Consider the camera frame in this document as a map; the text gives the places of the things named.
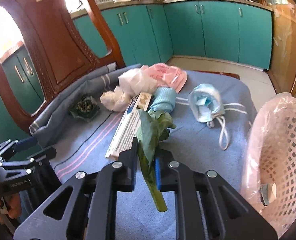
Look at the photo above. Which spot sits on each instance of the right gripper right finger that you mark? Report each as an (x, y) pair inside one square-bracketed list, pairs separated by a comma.
[(165, 171)]

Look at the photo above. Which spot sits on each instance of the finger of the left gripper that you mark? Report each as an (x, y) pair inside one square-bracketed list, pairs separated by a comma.
[(24, 144), (48, 153)]

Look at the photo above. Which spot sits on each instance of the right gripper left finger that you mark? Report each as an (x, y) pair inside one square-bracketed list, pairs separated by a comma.
[(128, 172)]

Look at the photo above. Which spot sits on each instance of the long white cardboard box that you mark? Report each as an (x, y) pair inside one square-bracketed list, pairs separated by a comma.
[(128, 126)]

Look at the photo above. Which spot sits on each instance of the green leafy vegetable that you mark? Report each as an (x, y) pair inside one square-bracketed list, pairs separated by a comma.
[(154, 127)]

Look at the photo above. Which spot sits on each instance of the dark green wrapper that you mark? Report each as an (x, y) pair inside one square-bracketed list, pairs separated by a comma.
[(85, 109)]

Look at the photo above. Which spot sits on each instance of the white tissue bag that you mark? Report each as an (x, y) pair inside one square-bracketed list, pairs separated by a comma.
[(116, 100)]

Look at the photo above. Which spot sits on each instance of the light blue knit cloth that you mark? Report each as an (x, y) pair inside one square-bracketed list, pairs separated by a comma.
[(164, 100)]

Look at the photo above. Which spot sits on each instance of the white plastic bag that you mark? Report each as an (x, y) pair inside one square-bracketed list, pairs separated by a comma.
[(135, 81)]

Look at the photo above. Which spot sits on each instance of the blue face mask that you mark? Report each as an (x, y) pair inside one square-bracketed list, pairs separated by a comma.
[(206, 105)]

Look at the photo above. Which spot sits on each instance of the pink printed plastic bag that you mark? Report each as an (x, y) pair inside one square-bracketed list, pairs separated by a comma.
[(167, 76)]

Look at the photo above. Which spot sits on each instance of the white lattice trash basket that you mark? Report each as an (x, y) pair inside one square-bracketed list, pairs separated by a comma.
[(282, 159)]

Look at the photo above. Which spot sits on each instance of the teal kitchen cabinets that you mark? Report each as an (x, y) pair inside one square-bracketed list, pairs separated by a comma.
[(147, 32)]

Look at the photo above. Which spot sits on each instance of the blue striped seat cloth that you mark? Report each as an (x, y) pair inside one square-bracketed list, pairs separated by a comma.
[(82, 145)]

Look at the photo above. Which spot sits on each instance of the wooden glass door frame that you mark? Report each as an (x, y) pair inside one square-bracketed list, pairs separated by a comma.
[(282, 70)]

